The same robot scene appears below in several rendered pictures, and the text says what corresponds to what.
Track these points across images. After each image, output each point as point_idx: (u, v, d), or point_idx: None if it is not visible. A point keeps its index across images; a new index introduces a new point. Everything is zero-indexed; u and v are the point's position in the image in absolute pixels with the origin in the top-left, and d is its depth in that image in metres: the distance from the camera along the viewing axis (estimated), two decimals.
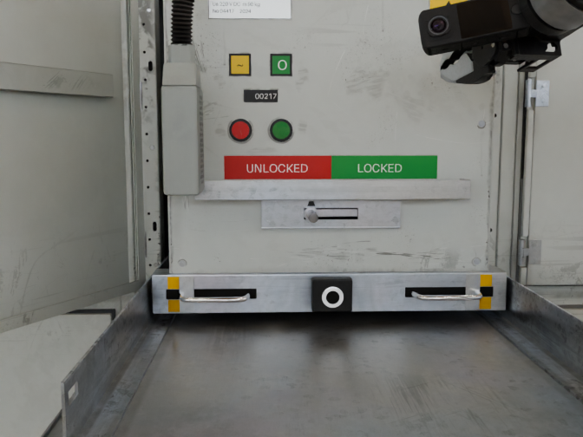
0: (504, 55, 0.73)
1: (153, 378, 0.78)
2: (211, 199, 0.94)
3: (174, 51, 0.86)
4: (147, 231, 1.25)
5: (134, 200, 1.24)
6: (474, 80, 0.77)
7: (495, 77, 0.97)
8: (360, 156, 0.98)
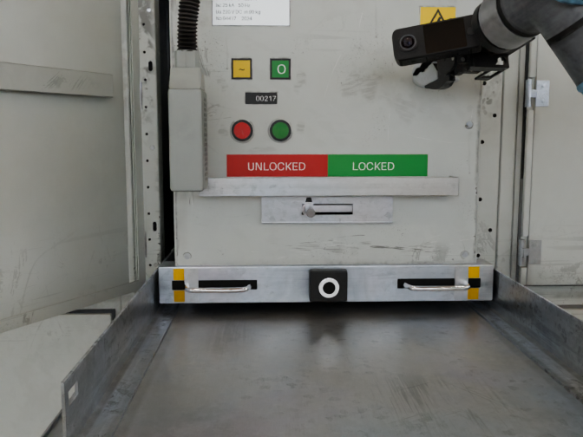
0: (461, 67, 0.89)
1: (153, 378, 0.78)
2: (214, 196, 1.00)
3: (180, 56, 0.92)
4: (147, 231, 1.25)
5: (134, 200, 1.24)
6: (439, 86, 0.93)
7: (482, 81, 1.03)
8: (355, 154, 1.04)
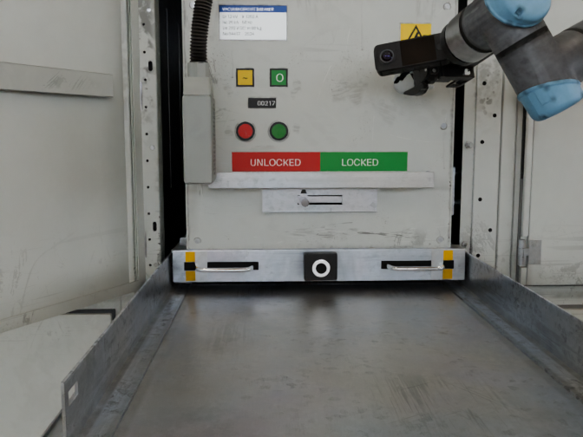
0: (433, 76, 1.04)
1: (153, 378, 0.78)
2: (221, 188, 1.15)
3: (193, 68, 1.08)
4: (147, 231, 1.25)
5: (134, 200, 1.24)
6: (415, 93, 1.08)
7: (455, 88, 1.18)
8: (344, 152, 1.19)
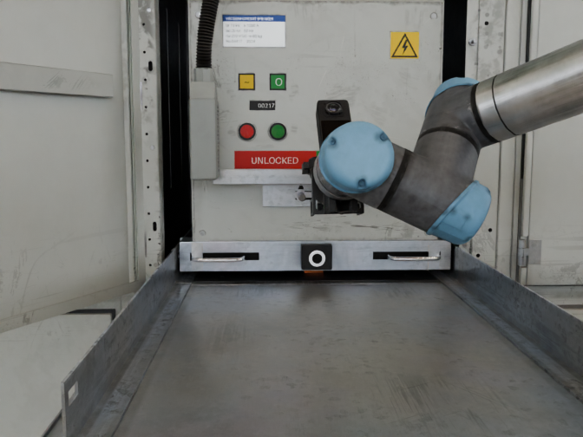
0: (312, 164, 0.90)
1: (153, 378, 0.78)
2: (225, 184, 1.25)
3: (199, 73, 1.17)
4: (147, 231, 1.25)
5: (134, 200, 1.24)
6: (303, 164, 0.95)
7: None
8: None
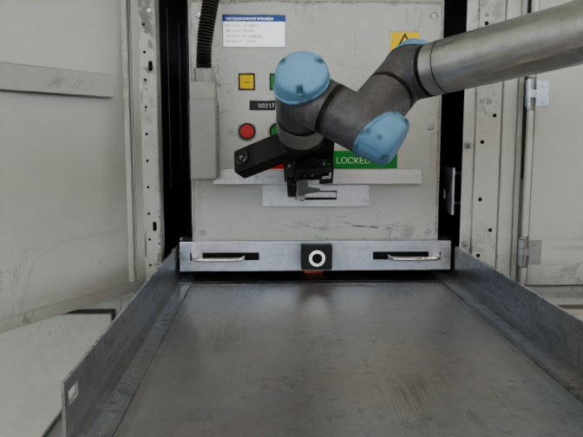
0: (291, 172, 1.06)
1: (153, 378, 0.78)
2: (225, 184, 1.25)
3: (199, 73, 1.17)
4: (147, 231, 1.25)
5: (134, 200, 1.24)
6: (287, 192, 1.10)
7: None
8: (338, 151, 1.28)
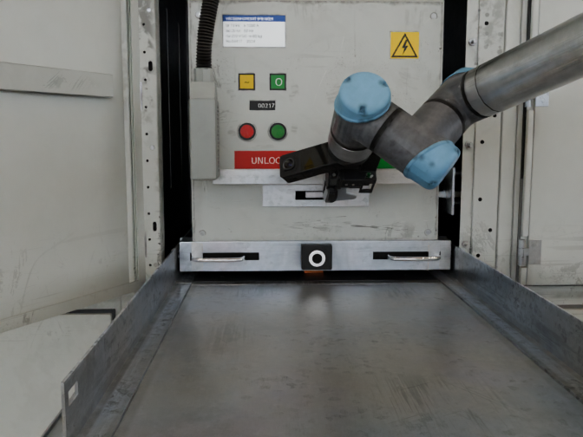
0: (335, 180, 1.11)
1: (153, 378, 0.78)
2: (225, 184, 1.25)
3: (199, 73, 1.17)
4: (147, 231, 1.25)
5: (134, 200, 1.24)
6: (327, 198, 1.15)
7: None
8: None
